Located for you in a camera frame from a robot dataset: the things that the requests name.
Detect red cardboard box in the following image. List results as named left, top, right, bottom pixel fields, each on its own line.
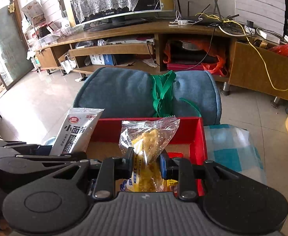
left=88, top=117, right=207, bottom=193

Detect wooden tv cabinet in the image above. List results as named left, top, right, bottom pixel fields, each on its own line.
left=35, top=21, right=288, bottom=100

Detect yellow cable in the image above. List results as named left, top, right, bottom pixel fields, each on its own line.
left=191, top=0, right=288, bottom=92

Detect green ribbon strap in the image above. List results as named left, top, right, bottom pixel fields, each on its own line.
left=150, top=70, right=202, bottom=118

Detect flat screen television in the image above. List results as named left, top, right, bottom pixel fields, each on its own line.
left=66, top=0, right=175, bottom=31

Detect white latiao snack packet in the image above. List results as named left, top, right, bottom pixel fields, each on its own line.
left=50, top=108, right=104, bottom=156

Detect black wifi router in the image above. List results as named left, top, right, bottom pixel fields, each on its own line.
left=171, top=0, right=239, bottom=26

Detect blue checkered tablecloth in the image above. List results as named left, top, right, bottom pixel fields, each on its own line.
left=204, top=124, right=267, bottom=184

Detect orange plastic bag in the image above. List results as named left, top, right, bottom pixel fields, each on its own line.
left=163, top=38, right=228, bottom=77

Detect red yellow Trolli packet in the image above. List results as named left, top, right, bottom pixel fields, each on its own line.
left=166, top=152, right=183, bottom=195

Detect blue rolled cushion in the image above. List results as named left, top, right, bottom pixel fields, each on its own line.
left=73, top=67, right=222, bottom=125

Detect yellow chips clear bag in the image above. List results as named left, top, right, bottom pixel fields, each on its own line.
left=119, top=116, right=180, bottom=192

